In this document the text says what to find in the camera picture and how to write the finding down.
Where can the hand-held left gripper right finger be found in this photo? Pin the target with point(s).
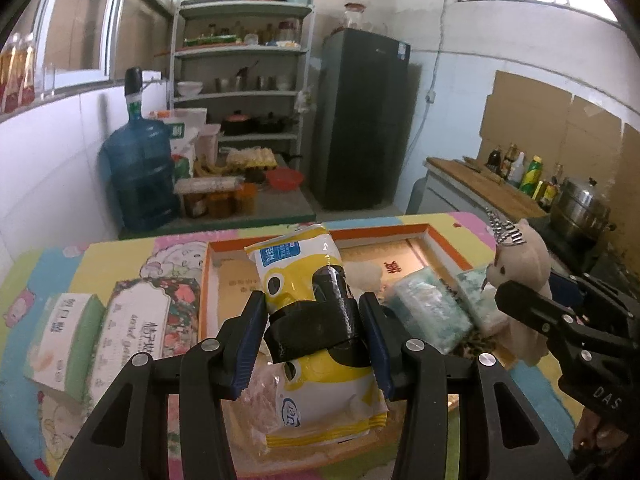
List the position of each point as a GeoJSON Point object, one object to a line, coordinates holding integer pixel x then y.
{"type": "Point", "coordinates": [377, 350]}

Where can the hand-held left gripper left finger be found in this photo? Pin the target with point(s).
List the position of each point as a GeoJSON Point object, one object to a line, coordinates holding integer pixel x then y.
{"type": "Point", "coordinates": [247, 345]}

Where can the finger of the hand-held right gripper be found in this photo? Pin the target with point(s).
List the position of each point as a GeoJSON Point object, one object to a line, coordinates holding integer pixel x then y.
{"type": "Point", "coordinates": [565, 281]}
{"type": "Point", "coordinates": [540, 310]}

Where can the cream plush bear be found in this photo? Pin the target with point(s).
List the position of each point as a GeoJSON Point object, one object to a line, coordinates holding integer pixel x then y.
{"type": "Point", "coordinates": [525, 255]}

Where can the black glossy plastic object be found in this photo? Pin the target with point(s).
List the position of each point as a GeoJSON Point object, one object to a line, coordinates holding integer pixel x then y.
{"type": "Point", "coordinates": [320, 325]}

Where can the pale green tissue packet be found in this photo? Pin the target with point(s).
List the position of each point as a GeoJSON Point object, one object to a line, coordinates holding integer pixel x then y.
{"type": "Point", "coordinates": [430, 310]}
{"type": "Point", "coordinates": [477, 295]}

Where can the orange rimmed gold cardboard box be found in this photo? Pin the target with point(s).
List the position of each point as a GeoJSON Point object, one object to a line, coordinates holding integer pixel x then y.
{"type": "Point", "coordinates": [230, 280]}

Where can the leopard print scrunchie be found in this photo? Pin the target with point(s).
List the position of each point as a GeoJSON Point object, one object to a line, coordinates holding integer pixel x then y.
{"type": "Point", "coordinates": [480, 345]}

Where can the yellow tissue pack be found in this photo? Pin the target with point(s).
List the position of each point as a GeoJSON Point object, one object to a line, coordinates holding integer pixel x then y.
{"type": "Point", "coordinates": [300, 270]}

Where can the person's right hand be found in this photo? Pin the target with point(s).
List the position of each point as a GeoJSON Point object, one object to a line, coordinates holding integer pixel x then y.
{"type": "Point", "coordinates": [597, 432]}

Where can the black gas stove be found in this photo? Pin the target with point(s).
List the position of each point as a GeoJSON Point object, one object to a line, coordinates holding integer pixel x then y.
{"type": "Point", "coordinates": [570, 250]}

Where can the pink translucent bag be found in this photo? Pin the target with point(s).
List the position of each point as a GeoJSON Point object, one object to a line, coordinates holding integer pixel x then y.
{"type": "Point", "coordinates": [262, 395]}

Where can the steel steamer pot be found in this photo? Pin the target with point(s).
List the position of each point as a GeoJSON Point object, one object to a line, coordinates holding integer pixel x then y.
{"type": "Point", "coordinates": [580, 210]}

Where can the small condiment bottle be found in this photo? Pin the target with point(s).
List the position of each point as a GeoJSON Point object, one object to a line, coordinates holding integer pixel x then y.
{"type": "Point", "coordinates": [549, 192]}

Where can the green plastic bottle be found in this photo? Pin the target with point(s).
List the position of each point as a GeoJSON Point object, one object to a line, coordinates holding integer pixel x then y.
{"type": "Point", "coordinates": [531, 177]}

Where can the floral tissue box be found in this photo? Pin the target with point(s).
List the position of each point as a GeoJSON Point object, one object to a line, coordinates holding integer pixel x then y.
{"type": "Point", "coordinates": [135, 330]}

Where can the white plastic bottle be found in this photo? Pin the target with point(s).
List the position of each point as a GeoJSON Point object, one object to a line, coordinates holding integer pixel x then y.
{"type": "Point", "coordinates": [516, 172]}

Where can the pack of orange jars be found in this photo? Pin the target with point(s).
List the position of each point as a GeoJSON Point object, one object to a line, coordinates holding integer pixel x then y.
{"type": "Point", "coordinates": [215, 197]}

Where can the grey kitchen cabinet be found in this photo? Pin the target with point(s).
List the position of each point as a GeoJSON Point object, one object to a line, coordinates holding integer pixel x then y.
{"type": "Point", "coordinates": [425, 195]}

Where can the cardboard sheet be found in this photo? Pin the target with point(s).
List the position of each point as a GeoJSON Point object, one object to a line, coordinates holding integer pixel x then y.
{"type": "Point", "coordinates": [550, 115]}

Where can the red plastic basin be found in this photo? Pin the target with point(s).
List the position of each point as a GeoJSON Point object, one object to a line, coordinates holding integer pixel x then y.
{"type": "Point", "coordinates": [284, 179]}

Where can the bunch of bananas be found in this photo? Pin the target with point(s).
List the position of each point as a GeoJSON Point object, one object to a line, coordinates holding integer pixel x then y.
{"type": "Point", "coordinates": [209, 167]}

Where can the egg tray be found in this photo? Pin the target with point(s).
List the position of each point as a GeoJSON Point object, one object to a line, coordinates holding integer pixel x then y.
{"type": "Point", "coordinates": [250, 157]}

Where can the green face mask box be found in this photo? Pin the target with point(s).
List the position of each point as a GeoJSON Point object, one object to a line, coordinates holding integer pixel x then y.
{"type": "Point", "coordinates": [55, 340]}

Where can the blue water jug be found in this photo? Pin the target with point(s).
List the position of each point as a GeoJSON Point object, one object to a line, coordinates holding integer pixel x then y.
{"type": "Point", "coordinates": [140, 170]}

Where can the cartoon printed tablecloth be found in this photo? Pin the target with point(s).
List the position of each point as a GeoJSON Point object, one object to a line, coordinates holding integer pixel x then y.
{"type": "Point", "coordinates": [60, 435]}

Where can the black clay pot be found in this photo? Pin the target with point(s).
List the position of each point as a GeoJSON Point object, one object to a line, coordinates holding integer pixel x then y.
{"type": "Point", "coordinates": [236, 125]}

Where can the black wok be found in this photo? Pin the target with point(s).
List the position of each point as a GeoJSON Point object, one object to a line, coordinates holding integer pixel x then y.
{"type": "Point", "coordinates": [272, 126]}

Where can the dark refrigerator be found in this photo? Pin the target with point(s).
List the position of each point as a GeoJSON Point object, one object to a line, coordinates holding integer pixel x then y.
{"type": "Point", "coordinates": [360, 120]}

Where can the white bowl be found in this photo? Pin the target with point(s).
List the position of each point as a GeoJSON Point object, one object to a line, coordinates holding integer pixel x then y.
{"type": "Point", "coordinates": [189, 88]}

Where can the black water pump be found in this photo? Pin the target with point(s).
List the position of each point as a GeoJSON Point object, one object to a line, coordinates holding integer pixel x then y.
{"type": "Point", "coordinates": [134, 85]}

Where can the white metal shelf rack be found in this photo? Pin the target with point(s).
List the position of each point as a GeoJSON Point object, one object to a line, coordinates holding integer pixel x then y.
{"type": "Point", "coordinates": [240, 50]}

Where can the clear drinking glass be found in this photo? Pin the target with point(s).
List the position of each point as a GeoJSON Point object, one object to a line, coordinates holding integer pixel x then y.
{"type": "Point", "coordinates": [49, 82]}

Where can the glass jar with red lid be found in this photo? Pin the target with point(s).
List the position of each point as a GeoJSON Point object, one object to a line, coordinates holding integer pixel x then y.
{"type": "Point", "coordinates": [354, 17]}

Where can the orange drink bottle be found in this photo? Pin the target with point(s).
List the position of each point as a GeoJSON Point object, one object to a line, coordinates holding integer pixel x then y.
{"type": "Point", "coordinates": [10, 80]}
{"type": "Point", "coordinates": [27, 75]}

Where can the aluminium sliding window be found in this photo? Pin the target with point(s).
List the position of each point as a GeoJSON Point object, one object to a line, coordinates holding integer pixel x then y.
{"type": "Point", "coordinates": [85, 25]}

